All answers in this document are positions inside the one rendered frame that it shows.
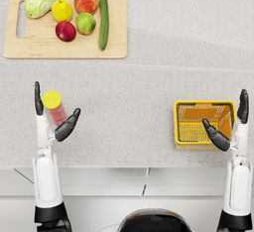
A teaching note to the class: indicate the green apple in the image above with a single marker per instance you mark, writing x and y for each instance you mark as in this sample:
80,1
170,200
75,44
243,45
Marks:
86,23

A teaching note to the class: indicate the yellow slatted basket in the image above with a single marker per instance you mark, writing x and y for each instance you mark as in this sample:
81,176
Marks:
195,133

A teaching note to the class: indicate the dark red apple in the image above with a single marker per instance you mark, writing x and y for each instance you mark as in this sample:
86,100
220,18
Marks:
65,31

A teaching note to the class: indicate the wooden cutting board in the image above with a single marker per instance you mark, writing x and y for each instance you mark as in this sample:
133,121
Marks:
66,44

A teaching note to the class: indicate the dark round robot body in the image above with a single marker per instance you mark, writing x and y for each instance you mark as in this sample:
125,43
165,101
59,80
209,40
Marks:
154,222

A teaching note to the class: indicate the green cucumber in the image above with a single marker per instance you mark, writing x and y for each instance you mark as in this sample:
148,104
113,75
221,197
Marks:
103,21

